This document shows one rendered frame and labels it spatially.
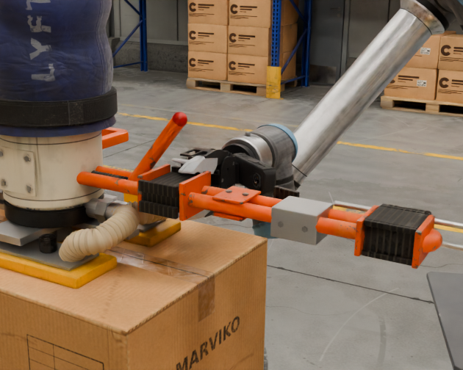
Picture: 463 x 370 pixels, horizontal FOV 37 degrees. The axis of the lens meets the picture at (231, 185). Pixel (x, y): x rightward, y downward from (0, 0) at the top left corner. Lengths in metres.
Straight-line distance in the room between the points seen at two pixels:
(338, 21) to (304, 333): 7.07
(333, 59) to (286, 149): 8.56
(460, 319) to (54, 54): 1.14
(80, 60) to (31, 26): 0.09
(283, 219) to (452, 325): 0.85
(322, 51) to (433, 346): 7.15
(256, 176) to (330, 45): 8.76
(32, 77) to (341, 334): 2.34
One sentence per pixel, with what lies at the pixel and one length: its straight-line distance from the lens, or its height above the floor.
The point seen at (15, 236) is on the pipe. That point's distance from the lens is 1.16.
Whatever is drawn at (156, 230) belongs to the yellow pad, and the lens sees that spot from 1.23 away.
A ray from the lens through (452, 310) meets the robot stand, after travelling 1.81.
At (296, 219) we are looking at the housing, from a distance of 0.96.
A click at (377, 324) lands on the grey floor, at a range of 3.30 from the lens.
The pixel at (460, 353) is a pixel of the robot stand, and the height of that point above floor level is 0.75.
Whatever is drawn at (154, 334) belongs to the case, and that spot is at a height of 1.05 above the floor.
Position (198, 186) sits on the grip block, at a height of 1.23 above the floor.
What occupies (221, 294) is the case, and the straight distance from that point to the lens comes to 1.14.
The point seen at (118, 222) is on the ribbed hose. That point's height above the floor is 1.17.
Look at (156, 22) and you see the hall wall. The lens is 11.25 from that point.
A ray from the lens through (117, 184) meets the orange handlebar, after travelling 1.11.
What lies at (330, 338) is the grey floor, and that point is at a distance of 3.15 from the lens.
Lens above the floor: 1.54
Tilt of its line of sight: 17 degrees down
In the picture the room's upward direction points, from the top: 1 degrees clockwise
